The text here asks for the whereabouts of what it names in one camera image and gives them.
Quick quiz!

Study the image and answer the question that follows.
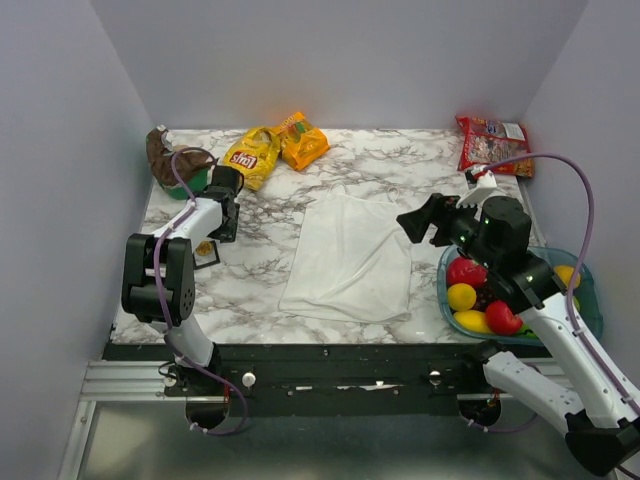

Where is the teal plastic fruit basket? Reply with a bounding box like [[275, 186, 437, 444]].
[[436, 246, 604, 347]]

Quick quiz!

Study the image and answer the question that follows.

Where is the yellow lemon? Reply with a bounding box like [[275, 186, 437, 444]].
[[453, 310, 493, 334], [554, 265, 581, 289]]

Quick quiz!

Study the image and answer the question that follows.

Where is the white cloth garment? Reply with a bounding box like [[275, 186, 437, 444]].
[[278, 183, 412, 324]]

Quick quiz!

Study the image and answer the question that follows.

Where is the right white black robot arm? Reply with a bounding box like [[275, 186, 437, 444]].
[[397, 194, 639, 476]]

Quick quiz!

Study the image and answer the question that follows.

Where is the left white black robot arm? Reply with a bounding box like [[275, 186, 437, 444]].
[[121, 166, 244, 395]]

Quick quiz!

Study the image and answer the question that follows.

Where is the red dragon fruit toy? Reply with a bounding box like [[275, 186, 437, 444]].
[[446, 257, 487, 288]]

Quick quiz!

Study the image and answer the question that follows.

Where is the black brooch display box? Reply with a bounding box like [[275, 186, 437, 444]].
[[193, 240, 220, 270]]

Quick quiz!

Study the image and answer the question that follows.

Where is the aluminium frame profile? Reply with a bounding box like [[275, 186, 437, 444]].
[[59, 361, 586, 479]]

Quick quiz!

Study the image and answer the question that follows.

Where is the yellow chips bag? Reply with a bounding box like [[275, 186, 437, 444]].
[[223, 127, 281, 191]]

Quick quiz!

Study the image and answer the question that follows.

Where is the yellow lemon back right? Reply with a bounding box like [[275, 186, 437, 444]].
[[554, 265, 581, 289]]

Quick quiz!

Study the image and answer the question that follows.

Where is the yellow lemon front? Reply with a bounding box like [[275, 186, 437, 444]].
[[453, 310, 493, 334]]

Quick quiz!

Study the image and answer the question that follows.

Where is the red snack bag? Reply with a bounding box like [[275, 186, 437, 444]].
[[456, 116, 531, 171]]

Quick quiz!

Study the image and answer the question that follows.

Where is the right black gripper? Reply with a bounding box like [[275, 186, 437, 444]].
[[397, 191, 499, 269]]

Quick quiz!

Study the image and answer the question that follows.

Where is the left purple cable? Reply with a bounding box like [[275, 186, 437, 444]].
[[152, 146, 221, 361]]

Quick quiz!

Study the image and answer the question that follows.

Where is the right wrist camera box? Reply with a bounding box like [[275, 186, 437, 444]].
[[456, 165, 497, 209]]

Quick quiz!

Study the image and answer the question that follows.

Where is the green bowl with brown paper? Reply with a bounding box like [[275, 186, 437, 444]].
[[145, 125, 217, 200]]

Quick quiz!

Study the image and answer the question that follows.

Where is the red apple toy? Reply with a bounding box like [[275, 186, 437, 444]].
[[485, 300, 523, 336]]

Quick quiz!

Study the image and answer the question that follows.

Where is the orange snack bag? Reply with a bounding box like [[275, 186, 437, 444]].
[[270, 112, 330, 171]]

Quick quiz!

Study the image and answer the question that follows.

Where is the green fruit with black squiggle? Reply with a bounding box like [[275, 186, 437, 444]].
[[517, 325, 537, 339]]

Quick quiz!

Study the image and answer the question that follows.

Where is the dark purple grape bunch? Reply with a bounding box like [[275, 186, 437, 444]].
[[473, 283, 498, 312]]

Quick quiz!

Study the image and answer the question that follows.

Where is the yellow fruit front left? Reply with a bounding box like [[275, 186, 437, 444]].
[[447, 283, 477, 312]]

